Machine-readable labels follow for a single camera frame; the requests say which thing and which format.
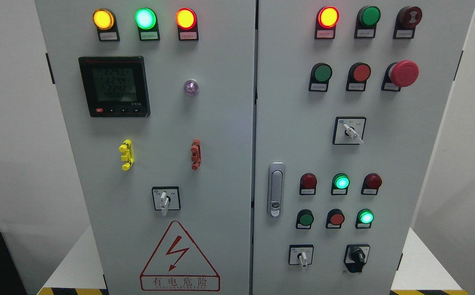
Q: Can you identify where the yellow indicator light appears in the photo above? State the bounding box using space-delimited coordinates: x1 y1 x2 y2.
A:
93 8 120 42

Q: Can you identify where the white rotary switch bottom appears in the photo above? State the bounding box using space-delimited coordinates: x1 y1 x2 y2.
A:
288 244 314 268

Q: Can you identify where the white rotary selector switch upper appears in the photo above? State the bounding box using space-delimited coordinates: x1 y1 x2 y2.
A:
332 116 366 145

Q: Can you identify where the red push button second row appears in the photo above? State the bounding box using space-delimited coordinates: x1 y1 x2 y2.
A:
345 62 371 92

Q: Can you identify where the red push button lower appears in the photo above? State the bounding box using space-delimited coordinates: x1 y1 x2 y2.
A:
325 209 345 229

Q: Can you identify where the red test terminal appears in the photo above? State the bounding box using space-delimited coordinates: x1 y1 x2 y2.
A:
190 139 202 170

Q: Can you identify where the dark red indicator light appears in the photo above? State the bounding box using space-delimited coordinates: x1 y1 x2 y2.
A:
361 172 383 195
299 172 317 195

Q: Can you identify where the green push button second row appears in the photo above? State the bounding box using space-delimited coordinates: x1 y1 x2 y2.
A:
308 62 333 92

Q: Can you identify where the dark red indicator light left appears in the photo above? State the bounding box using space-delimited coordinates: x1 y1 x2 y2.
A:
299 172 317 195

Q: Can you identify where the yellow test terminal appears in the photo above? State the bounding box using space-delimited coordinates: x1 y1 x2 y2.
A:
118 139 134 170

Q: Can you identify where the green push button top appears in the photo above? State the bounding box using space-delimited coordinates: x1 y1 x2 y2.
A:
354 5 381 39

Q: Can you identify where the white rotary light switch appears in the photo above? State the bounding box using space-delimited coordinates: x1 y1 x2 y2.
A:
151 186 181 216

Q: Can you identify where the grey right cabinet door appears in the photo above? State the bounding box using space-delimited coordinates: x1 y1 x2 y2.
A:
252 0 475 295

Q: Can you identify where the dark red buzzer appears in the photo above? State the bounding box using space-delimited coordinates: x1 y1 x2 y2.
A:
393 6 423 39

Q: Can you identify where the clear white light bulb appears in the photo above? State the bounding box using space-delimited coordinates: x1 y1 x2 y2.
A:
183 79 199 96

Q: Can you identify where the grey cabinet door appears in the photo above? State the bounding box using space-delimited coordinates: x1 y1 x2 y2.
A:
252 0 475 295
35 0 256 295

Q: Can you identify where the green lit indicator middle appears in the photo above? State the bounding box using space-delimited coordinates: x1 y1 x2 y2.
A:
330 172 350 195

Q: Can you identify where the black knob selector switch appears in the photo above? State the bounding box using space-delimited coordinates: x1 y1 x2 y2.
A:
343 244 370 273

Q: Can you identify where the silver door lock handle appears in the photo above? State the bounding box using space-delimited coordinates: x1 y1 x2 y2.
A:
267 162 285 218

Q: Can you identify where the red lit indicator right door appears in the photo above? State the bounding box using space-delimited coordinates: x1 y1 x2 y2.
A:
314 6 340 40

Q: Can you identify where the grey left cabinet door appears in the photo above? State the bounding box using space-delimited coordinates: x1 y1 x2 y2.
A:
35 0 256 295

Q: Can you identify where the green lit indicator light top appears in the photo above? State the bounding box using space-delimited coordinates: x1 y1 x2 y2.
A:
134 7 160 41

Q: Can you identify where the red high voltage warning sign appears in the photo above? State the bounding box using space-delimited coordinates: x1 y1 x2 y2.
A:
139 220 220 292

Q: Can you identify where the dark red indicator light right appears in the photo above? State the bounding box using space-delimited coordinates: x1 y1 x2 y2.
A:
361 172 383 195

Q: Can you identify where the green lit push button lower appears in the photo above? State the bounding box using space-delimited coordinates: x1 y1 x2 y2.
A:
355 209 374 229

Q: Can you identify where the red emergency stop button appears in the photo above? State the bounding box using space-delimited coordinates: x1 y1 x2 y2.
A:
380 60 419 92

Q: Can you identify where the red-orange indicator light left door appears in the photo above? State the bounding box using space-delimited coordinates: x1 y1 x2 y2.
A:
175 7 199 41

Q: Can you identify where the black digital power meter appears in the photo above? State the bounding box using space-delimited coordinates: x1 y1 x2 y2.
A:
78 56 151 118

